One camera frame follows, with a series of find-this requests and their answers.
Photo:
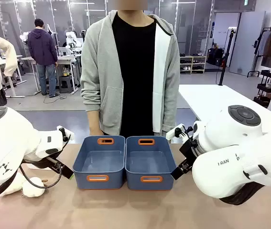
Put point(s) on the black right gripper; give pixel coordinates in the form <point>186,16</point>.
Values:
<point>188,150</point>

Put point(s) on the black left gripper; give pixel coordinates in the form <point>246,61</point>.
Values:
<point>45,162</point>

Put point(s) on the white sheep plush toy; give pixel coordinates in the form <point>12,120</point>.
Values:
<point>33,188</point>

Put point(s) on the person's left forearm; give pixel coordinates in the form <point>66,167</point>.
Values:
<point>171,107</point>

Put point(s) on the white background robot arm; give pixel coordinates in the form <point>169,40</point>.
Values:
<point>72,38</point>

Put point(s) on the person's right forearm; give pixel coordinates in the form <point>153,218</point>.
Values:
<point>92,102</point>

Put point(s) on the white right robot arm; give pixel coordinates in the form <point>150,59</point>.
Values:
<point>221,176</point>

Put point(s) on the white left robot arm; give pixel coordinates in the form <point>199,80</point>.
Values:
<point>6,143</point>

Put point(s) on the person's right hand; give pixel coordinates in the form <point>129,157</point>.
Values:
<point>95,131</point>

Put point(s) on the white side table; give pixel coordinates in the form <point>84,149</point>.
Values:
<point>204,97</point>

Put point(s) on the grey step stool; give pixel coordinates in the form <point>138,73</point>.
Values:
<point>66,84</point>

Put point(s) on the wooden shoe rack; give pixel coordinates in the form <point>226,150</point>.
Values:
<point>192,64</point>

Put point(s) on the person in grey hoodie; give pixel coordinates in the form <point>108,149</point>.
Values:
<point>135,71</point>

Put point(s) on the white background desk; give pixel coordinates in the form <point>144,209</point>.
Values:
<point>64,59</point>

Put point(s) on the white height-adjustable desk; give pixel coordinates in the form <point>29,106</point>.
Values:
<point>13,71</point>

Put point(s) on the black rolling cart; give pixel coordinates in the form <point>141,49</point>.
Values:
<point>266,88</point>

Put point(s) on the black bags on floor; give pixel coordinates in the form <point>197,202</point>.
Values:
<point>215,56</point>

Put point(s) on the person in purple hoodie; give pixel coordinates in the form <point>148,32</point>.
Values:
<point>43,47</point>

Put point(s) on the black tripod stand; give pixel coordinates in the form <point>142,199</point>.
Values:
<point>226,55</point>

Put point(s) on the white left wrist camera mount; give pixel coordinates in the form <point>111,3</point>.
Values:
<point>64,133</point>

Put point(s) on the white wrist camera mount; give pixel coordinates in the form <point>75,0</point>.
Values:
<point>173,132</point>
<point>64,133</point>

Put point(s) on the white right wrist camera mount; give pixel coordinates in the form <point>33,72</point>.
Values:
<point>173,132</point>

